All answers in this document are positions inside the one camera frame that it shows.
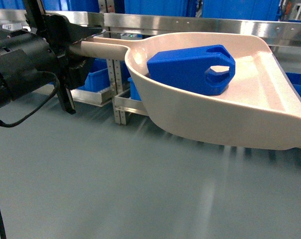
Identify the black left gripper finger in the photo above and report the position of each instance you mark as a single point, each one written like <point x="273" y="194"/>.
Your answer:
<point x="78" y="33"/>
<point x="77" y="71"/>

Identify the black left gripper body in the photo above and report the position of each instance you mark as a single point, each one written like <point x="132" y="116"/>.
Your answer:
<point x="37" y="19"/>

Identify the blue plastic part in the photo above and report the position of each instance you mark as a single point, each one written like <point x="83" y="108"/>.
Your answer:
<point x="205" y="70"/>

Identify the beige plastic dustpan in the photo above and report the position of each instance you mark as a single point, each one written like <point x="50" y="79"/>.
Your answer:
<point x="260" y="108"/>

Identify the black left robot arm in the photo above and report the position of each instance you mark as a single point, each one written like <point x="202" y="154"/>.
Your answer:
<point x="31" y="59"/>

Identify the steel roller shelf rack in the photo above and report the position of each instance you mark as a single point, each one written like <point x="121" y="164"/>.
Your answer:
<point x="284" y="39"/>

